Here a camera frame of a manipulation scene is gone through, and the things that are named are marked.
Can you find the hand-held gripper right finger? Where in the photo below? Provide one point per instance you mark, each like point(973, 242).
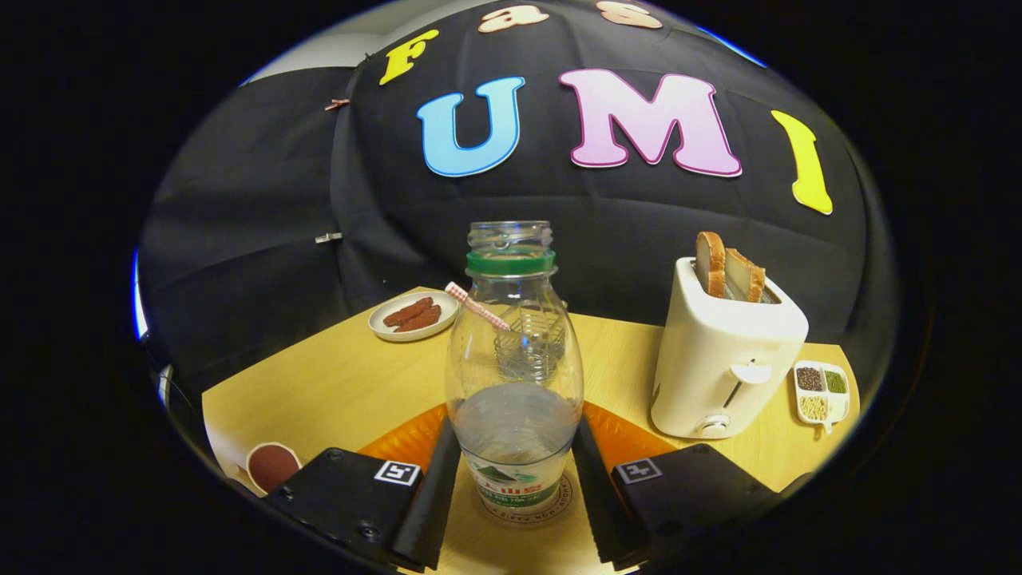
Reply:
point(595, 511)

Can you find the round cork coaster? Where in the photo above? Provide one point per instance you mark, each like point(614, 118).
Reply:
point(564, 495)

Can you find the white divided bean dish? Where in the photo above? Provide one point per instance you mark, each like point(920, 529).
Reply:
point(838, 403)

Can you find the black backdrop cloth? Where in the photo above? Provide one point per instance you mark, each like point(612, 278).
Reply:
point(607, 216)

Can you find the red striped paper straw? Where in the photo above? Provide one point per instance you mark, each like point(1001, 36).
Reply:
point(459, 294)

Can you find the white toaster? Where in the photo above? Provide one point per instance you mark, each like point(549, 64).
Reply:
point(711, 351)

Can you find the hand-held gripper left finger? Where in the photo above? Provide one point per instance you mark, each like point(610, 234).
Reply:
point(435, 511)

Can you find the round white plate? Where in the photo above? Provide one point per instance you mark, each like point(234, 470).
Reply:
point(387, 331)

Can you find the brown sausage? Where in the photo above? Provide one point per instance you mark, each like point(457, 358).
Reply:
point(423, 319)
point(407, 311)

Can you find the small white clip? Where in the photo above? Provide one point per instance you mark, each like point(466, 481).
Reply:
point(328, 237)

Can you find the small wooden clothespin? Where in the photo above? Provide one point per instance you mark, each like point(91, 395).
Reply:
point(337, 104)

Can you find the clear plastic juice bottle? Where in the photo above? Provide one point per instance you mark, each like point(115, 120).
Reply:
point(515, 431)

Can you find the toasted bread slice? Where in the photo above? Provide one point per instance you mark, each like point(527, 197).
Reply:
point(744, 278)
point(711, 267)

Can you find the wooden table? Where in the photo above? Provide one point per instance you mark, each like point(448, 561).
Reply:
point(335, 383)

